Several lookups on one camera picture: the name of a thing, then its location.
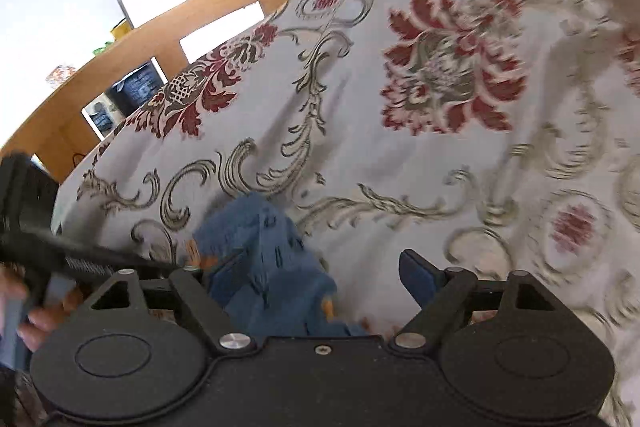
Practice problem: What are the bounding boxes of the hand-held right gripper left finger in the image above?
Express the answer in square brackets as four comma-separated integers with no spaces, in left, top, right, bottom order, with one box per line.
[74,267,252,354]

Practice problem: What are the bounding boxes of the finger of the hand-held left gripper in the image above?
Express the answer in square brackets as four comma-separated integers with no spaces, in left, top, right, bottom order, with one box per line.
[30,231,182,282]

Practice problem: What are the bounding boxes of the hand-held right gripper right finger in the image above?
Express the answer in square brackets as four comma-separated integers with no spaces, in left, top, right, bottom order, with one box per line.
[390,249,572,351]

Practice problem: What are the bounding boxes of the blue pants with orange print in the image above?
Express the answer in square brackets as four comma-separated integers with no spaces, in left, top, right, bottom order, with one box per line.
[192,192,372,339]

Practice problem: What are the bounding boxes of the person's left hand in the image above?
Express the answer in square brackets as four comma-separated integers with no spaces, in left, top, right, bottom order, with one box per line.
[0,267,84,353]

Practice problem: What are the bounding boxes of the white floral bed blanket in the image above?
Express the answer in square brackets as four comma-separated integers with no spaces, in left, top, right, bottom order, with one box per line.
[50,0,640,427]

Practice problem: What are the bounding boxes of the black printed box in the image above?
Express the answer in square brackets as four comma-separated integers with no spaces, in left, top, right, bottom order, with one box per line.
[81,99,119,140]
[104,60,169,118]

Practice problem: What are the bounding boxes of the small patterned container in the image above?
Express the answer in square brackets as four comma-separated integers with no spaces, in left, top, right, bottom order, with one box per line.
[46,64,77,84]

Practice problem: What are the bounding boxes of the green plastic object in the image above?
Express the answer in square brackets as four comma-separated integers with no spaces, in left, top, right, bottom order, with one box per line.
[93,19,124,56]

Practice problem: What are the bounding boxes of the wooden bed frame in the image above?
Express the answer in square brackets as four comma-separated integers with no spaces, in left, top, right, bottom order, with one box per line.
[0,0,640,184]

